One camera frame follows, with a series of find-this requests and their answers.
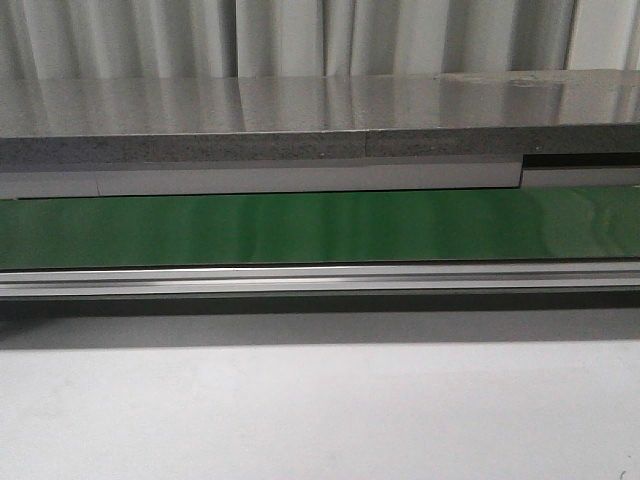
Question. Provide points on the green conveyor belt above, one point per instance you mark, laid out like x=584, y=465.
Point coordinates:
x=309, y=228

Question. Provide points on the white pleated curtain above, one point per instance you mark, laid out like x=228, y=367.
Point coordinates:
x=213, y=39

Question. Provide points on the grey stone countertop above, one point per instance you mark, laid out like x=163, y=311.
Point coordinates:
x=136, y=137

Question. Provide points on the aluminium conveyor frame rail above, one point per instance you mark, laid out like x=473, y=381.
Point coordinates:
x=256, y=280

